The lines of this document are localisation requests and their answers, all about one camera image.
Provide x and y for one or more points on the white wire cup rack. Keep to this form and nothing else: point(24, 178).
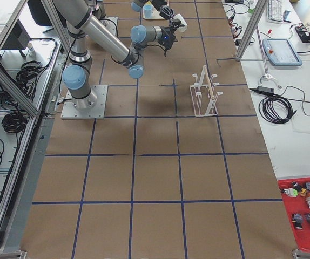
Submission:
point(203, 94)

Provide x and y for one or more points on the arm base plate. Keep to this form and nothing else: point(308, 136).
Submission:
point(93, 106)

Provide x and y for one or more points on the black teleoperation controller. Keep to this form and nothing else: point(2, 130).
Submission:
point(303, 34)

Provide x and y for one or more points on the blue teach pendant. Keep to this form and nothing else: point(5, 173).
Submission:
point(280, 52)

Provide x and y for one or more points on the white plastic cup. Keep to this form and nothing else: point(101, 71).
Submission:
point(183, 24)

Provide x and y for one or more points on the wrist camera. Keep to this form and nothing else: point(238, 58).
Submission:
point(167, 44)

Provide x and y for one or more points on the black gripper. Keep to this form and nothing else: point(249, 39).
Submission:
point(166, 11)
point(169, 31)

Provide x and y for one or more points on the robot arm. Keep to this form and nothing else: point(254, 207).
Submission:
point(87, 28)
point(137, 5)

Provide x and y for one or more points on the cream plastic tray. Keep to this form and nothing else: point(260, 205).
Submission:
point(155, 16)

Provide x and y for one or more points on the aluminium frame post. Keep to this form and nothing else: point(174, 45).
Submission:
point(252, 24)

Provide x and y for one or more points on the red parts tray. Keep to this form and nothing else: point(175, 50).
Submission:
point(296, 197)

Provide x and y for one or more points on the light blue plastic cup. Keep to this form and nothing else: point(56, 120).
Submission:
point(147, 11)

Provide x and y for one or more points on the green handled reacher grabber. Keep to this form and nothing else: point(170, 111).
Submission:
point(267, 75)

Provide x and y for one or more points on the black power adapter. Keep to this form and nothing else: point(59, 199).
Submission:
point(265, 90)

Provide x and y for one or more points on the white keyboard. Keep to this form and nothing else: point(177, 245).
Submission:
point(274, 11)

